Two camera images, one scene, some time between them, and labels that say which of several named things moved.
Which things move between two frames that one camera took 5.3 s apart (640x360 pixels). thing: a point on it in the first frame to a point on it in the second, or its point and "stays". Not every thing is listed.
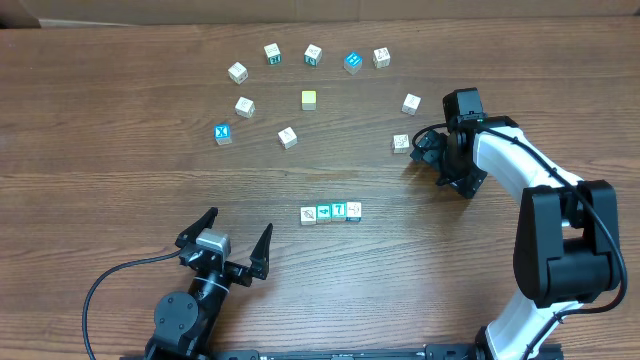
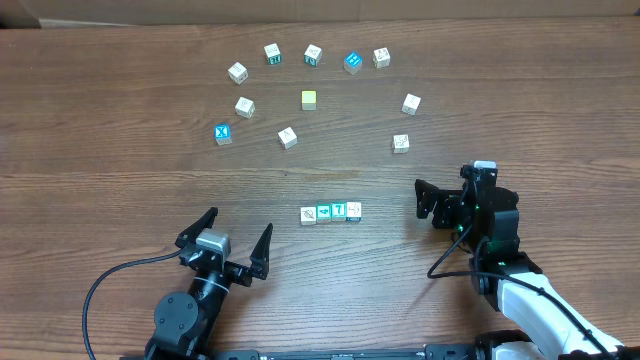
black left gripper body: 237,271 stays
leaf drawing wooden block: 308,215 stays
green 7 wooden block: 338,211 stays
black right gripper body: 455,167 to 450,214
